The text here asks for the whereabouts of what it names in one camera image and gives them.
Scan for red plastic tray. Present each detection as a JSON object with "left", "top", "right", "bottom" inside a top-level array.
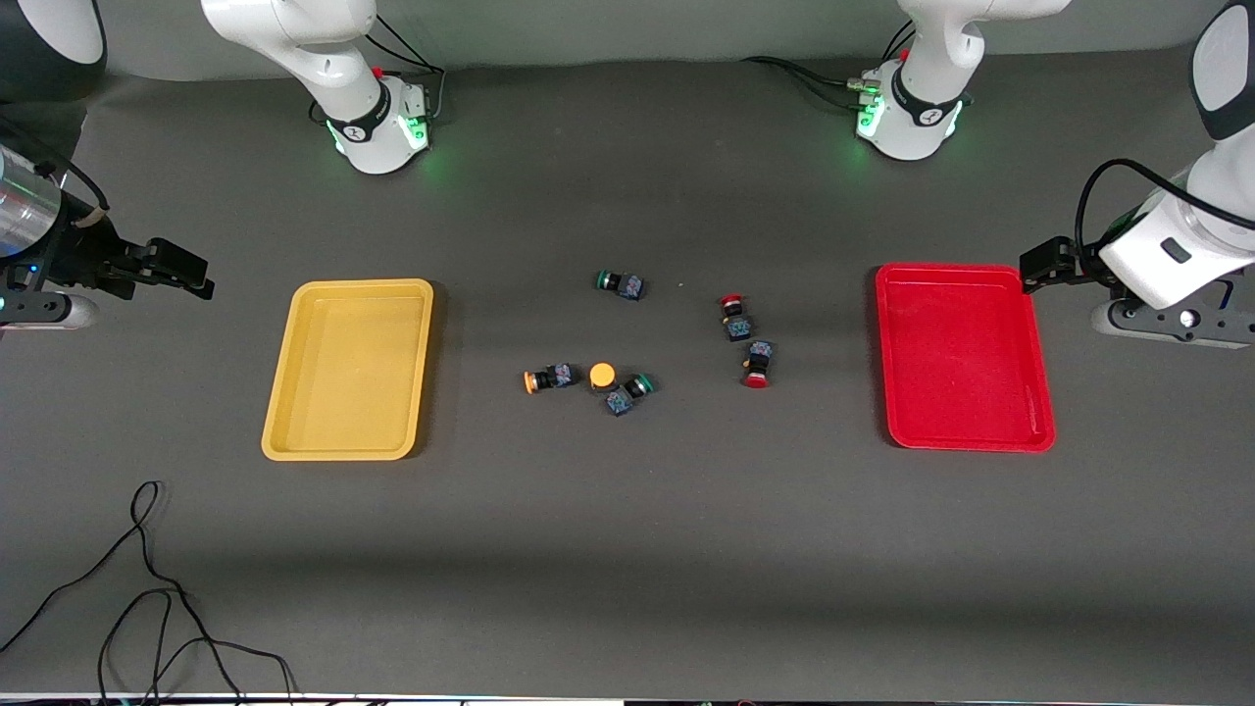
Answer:
[{"left": 875, "top": 263, "right": 1058, "bottom": 454}]

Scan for yellow plastic tray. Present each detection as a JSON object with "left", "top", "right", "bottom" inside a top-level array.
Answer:
[{"left": 261, "top": 278, "right": 435, "bottom": 462}]

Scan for loose black table cable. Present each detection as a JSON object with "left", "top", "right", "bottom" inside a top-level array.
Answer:
[{"left": 0, "top": 480, "right": 297, "bottom": 706}]

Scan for black right arm base cables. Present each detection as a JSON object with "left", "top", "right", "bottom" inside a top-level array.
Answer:
[{"left": 312, "top": 15, "right": 447, "bottom": 126}]

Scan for black arm base cables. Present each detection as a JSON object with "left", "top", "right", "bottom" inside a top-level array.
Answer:
[
  {"left": 742, "top": 20, "right": 918, "bottom": 111},
  {"left": 312, "top": 15, "right": 447, "bottom": 126}
]

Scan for black left arm base cables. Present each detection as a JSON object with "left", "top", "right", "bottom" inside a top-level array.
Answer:
[{"left": 742, "top": 20, "right": 918, "bottom": 111}]

